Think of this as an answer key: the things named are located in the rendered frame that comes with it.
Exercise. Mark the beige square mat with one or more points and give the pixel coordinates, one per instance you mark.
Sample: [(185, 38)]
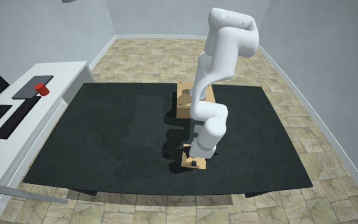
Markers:
[(186, 162)]

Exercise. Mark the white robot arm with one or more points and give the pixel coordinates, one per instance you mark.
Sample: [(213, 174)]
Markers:
[(236, 35)]

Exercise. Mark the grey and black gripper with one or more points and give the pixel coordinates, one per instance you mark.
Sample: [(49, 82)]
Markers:
[(194, 151)]

